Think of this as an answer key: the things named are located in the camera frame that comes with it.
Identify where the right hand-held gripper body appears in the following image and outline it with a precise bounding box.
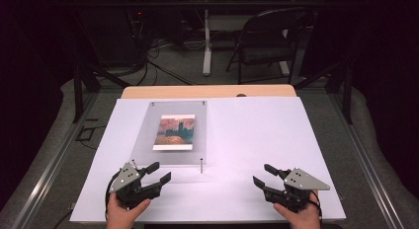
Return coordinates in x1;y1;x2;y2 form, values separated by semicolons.
268;167;331;214

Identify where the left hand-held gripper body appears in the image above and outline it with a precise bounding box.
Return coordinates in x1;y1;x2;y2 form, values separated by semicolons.
109;162;156;210

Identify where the clear acrylic photo frame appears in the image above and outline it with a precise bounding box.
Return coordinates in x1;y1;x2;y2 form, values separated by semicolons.
129;100;209;175

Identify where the landscape painting print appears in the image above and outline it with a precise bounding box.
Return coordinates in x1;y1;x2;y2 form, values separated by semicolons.
152;114;197;152

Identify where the person's left hand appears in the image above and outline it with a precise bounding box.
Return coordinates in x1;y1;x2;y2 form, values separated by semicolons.
106;192;152;229

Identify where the person's right hand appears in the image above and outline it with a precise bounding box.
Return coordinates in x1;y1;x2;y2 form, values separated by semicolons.
273;189;323;229

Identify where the white board sheet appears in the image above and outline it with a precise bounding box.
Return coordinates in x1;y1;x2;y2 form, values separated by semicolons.
69;96;347;224

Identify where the light wooden table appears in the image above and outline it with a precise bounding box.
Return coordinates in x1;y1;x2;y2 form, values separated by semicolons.
121;84;297;100

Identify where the black metal stand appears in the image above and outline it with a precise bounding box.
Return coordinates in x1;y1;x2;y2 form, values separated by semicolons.
293;57;355;125
72;57;132;124

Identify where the black folding chair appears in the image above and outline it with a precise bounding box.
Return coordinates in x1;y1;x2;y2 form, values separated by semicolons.
225;6;314;86

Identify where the dark equipment rack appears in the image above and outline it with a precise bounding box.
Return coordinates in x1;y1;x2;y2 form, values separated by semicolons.
78;5;186;69

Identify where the black curtain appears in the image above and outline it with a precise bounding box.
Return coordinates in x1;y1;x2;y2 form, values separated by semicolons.
349;0;419;197
0;0;77;207

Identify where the wooden desk with white legs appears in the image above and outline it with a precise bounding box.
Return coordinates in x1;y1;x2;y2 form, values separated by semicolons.
182;0;327;77

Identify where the black horizontal bar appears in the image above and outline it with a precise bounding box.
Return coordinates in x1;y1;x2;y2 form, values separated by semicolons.
58;0;364;8

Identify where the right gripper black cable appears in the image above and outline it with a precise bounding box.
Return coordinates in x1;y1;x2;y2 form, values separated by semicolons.
309;189;323;221

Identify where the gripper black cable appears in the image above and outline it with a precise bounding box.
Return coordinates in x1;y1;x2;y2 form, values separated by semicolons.
309;189;323;221
104;171;122;221

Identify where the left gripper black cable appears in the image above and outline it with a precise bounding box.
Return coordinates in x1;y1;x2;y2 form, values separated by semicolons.
104;171;122;221

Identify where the aluminium floor rail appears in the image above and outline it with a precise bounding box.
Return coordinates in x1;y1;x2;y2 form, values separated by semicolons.
9;90;101;229
329;90;407;229

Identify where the floor cable bundle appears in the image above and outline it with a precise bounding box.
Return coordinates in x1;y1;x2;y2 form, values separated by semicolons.
129;35;206;87

